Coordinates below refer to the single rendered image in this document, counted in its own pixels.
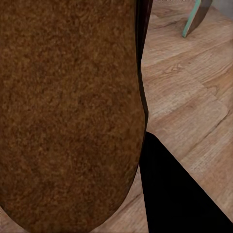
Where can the standing mirror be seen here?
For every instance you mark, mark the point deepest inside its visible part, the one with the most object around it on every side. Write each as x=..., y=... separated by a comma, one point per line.
x=199, y=12

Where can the sandal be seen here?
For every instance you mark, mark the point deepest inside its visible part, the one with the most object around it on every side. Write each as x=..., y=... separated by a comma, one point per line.
x=73, y=111

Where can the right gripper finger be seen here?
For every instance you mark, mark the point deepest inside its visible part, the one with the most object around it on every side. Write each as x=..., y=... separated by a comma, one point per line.
x=174, y=202

